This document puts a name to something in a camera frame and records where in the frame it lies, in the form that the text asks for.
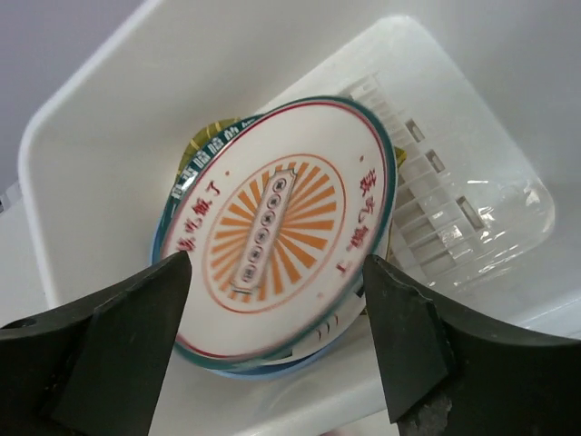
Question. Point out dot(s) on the orange sunburst white plate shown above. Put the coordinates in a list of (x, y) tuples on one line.
[(320, 173)]

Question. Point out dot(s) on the white plastic bin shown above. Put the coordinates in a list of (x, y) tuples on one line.
[(481, 100)]

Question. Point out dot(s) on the green rimmed white plate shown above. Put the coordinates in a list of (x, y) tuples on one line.
[(208, 150)]

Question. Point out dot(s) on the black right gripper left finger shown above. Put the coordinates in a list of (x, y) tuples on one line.
[(94, 366)]

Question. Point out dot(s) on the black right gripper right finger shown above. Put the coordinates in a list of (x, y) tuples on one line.
[(446, 369)]

